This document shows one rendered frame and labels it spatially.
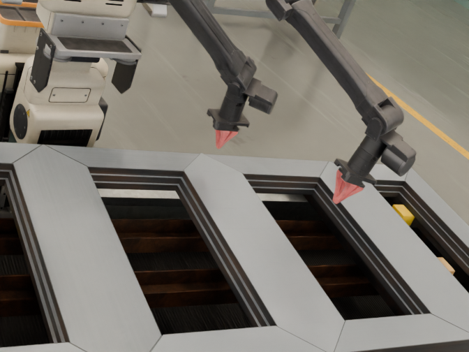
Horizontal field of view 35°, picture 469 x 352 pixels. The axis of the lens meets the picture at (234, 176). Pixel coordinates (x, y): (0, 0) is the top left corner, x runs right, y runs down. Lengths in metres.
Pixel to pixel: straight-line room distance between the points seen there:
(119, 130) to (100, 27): 1.79
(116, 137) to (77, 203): 2.08
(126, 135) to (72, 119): 1.64
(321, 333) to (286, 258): 0.24
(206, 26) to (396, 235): 0.80
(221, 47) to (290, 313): 0.63
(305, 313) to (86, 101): 0.98
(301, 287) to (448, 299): 0.42
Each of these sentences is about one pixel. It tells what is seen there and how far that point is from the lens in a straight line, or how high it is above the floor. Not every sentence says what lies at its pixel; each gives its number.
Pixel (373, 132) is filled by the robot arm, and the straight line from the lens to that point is 1.73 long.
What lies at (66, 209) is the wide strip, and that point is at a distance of 1.69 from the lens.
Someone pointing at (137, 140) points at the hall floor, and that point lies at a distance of 3.81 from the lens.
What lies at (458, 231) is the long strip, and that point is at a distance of 2.28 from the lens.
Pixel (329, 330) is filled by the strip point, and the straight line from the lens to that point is 1.64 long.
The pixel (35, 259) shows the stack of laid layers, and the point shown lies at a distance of 1.57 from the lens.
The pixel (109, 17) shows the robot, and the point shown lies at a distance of 2.14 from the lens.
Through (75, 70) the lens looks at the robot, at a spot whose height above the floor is 0.91.
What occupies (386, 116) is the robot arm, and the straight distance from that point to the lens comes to 1.71.
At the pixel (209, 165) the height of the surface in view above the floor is 0.87.
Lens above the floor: 1.85
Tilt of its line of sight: 29 degrees down
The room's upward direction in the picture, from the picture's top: 22 degrees clockwise
